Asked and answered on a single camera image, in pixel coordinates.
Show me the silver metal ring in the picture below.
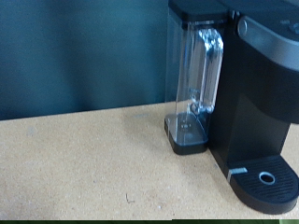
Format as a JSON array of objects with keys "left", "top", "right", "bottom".
[{"left": 258, "top": 171, "right": 277, "bottom": 187}]

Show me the clear water reservoir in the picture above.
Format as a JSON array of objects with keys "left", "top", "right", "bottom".
[{"left": 164, "top": 0, "right": 230, "bottom": 156}]

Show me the black Keurig coffee machine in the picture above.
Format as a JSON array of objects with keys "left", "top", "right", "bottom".
[{"left": 206, "top": 0, "right": 299, "bottom": 216}]

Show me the grey tape strip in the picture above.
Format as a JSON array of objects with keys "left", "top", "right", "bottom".
[{"left": 226, "top": 166, "right": 249, "bottom": 183}]

